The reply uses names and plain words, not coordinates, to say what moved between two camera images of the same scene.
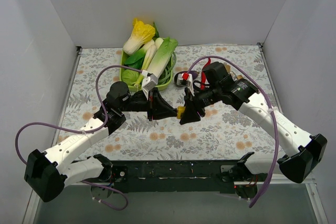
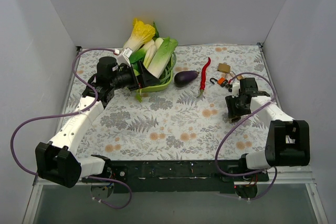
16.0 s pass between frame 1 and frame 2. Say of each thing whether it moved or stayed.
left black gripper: moved
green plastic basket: stayed
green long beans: stayed
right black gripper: moved
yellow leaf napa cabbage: stayed
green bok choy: stayed
